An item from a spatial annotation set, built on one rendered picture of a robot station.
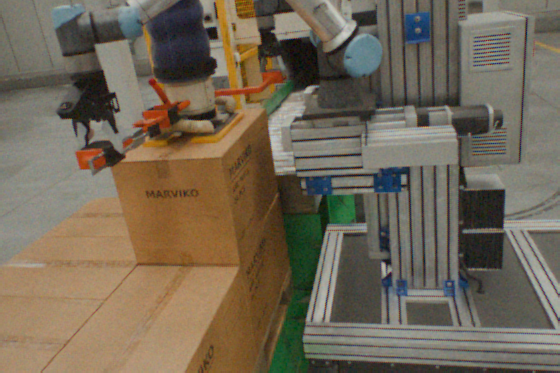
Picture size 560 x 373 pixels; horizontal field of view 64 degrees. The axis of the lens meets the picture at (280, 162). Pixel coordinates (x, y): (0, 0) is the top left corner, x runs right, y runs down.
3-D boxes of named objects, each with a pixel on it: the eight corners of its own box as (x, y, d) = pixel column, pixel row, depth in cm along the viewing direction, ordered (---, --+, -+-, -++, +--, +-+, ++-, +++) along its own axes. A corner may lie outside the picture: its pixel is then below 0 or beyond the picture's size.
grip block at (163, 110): (155, 122, 151) (151, 105, 149) (182, 120, 149) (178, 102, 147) (144, 129, 144) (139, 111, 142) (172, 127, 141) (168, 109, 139)
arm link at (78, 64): (83, 54, 102) (53, 58, 104) (89, 74, 104) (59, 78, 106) (102, 50, 109) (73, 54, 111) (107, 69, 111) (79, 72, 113)
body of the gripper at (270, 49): (258, 60, 181) (254, 29, 177) (263, 57, 188) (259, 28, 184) (276, 58, 179) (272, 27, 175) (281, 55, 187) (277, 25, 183)
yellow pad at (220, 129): (222, 117, 187) (220, 106, 185) (244, 116, 185) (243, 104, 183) (191, 144, 156) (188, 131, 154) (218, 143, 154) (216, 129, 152)
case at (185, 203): (198, 193, 217) (181, 113, 203) (278, 191, 207) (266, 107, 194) (136, 264, 163) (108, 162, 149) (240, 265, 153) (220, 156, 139)
